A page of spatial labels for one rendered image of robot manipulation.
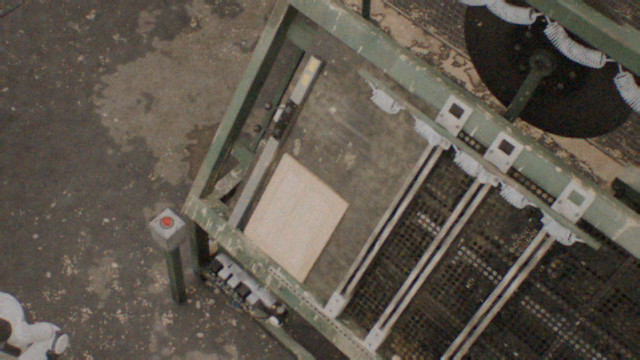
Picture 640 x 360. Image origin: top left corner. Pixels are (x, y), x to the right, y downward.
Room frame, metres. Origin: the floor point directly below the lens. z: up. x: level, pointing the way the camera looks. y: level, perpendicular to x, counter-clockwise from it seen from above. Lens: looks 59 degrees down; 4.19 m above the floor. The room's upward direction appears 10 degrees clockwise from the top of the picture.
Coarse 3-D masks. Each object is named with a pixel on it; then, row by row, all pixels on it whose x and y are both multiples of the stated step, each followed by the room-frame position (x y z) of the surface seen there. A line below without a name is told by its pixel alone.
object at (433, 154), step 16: (448, 112) 1.79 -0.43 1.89; (464, 112) 1.78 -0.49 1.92; (448, 128) 1.75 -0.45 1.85; (432, 144) 1.65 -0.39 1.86; (448, 144) 1.70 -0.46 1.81; (432, 160) 1.70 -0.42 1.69; (416, 176) 1.68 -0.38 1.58; (400, 192) 1.63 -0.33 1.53; (416, 192) 1.63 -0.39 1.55; (400, 208) 1.59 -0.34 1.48; (384, 224) 1.56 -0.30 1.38; (368, 240) 1.51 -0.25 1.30; (384, 240) 1.51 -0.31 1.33; (368, 256) 1.48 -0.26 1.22; (352, 272) 1.43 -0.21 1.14; (352, 288) 1.38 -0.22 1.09; (336, 304) 1.33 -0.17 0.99
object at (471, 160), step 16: (368, 80) 1.83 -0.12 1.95; (384, 96) 1.82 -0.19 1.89; (400, 96) 1.77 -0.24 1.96; (416, 112) 1.71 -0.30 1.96; (416, 128) 1.71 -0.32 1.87; (432, 128) 1.68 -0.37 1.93; (464, 144) 1.61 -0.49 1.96; (464, 160) 1.59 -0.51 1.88; (480, 160) 1.55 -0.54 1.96; (496, 176) 1.53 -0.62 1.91; (512, 192) 1.50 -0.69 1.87; (528, 192) 1.45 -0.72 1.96; (544, 208) 1.40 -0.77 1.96; (544, 224) 1.41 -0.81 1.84; (560, 240) 1.34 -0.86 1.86; (576, 240) 1.34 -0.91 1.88; (592, 240) 1.31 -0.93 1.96
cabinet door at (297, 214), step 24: (288, 168) 1.82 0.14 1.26; (264, 192) 1.76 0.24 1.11; (288, 192) 1.75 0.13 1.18; (312, 192) 1.73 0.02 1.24; (264, 216) 1.69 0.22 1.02; (288, 216) 1.67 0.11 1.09; (312, 216) 1.65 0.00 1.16; (336, 216) 1.63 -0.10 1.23; (264, 240) 1.61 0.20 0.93; (288, 240) 1.59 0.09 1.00; (312, 240) 1.58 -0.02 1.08; (288, 264) 1.51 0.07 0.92; (312, 264) 1.50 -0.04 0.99
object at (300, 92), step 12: (312, 72) 2.06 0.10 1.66; (300, 84) 2.04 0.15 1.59; (312, 84) 2.05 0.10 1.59; (300, 96) 2.00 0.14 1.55; (276, 144) 1.89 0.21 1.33; (264, 156) 1.86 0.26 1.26; (264, 168) 1.82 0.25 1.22; (252, 180) 1.80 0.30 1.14; (252, 192) 1.76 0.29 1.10; (240, 204) 1.73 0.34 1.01; (240, 216) 1.69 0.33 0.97
